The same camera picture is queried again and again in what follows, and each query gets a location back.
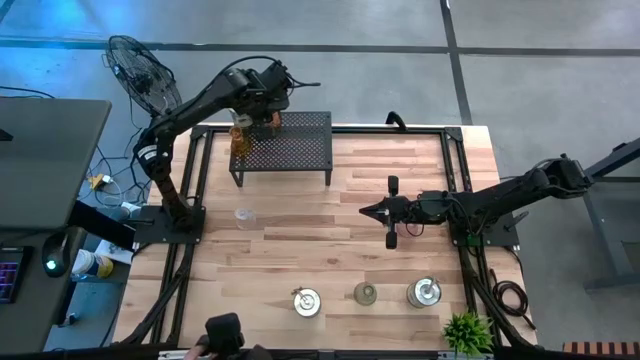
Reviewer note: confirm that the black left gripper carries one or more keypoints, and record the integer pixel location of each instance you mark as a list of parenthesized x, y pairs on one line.
[(265, 107)]

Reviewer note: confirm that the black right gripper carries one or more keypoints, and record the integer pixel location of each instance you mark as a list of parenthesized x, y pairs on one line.
[(400, 210)]

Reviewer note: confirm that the amber glass candlestick holder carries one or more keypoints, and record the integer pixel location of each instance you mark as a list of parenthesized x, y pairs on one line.
[(240, 142)]

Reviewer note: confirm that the pink glass candlestick holder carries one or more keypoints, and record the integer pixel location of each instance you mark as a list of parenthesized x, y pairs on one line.
[(412, 232)]

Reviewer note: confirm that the silver candle tin green label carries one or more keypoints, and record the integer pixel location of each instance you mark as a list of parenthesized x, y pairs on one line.
[(424, 293)]

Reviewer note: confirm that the clear glass candlestick holder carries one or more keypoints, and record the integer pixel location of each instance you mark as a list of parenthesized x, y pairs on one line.
[(245, 219)]

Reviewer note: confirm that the silver candle tin purple label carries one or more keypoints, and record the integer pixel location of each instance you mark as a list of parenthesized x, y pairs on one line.
[(306, 302)]

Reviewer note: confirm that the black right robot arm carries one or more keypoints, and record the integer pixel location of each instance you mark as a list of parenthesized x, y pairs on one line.
[(500, 197)]

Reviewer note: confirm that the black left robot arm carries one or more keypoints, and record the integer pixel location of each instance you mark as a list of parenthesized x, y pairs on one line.
[(165, 135)]

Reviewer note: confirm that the black perforated metal shelf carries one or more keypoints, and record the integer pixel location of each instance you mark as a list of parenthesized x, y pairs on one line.
[(300, 145)]

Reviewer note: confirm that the black curved clamp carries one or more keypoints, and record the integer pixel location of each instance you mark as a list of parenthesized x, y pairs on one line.
[(396, 117)]

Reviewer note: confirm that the black floor fan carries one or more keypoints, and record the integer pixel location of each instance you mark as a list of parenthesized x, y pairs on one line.
[(142, 75)]

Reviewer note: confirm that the green potted plant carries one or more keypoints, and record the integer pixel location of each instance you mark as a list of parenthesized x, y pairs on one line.
[(467, 332)]

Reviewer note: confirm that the yellow white power adapter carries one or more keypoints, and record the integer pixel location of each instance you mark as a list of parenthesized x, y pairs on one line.
[(100, 181)]

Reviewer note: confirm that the white paper sheet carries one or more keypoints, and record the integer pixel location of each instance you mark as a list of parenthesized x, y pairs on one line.
[(117, 252)]

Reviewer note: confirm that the black metal stand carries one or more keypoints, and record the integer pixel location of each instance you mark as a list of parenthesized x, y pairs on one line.
[(600, 240)]

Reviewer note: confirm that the white yellow wipes canister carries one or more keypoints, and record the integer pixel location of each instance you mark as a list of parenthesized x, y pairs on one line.
[(92, 265)]

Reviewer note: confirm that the grey desk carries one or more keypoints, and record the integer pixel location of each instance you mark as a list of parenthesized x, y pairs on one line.
[(45, 165)]

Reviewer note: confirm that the person's hand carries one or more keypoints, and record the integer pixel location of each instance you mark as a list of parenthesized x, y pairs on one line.
[(195, 354)]

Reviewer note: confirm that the silver aluminium bar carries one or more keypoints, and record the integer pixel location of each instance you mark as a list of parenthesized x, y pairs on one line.
[(185, 355)]

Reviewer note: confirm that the black computer mouse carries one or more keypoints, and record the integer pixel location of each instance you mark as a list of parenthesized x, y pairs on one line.
[(55, 255)]

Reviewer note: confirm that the red black striped mat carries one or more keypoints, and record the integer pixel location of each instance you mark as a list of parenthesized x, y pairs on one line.
[(600, 348)]

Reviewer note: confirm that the black monitor stand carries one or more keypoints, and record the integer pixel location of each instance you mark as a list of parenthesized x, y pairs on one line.
[(5, 135)]

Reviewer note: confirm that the black keyboard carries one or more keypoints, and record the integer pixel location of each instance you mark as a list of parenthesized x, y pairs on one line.
[(10, 275)]

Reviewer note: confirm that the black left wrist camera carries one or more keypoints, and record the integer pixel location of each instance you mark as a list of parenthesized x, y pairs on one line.
[(275, 80)]

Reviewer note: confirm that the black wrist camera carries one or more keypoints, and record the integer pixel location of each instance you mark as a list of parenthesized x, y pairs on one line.
[(275, 80), (434, 200)]

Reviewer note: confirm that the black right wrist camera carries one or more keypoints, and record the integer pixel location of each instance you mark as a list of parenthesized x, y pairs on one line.
[(434, 200)]

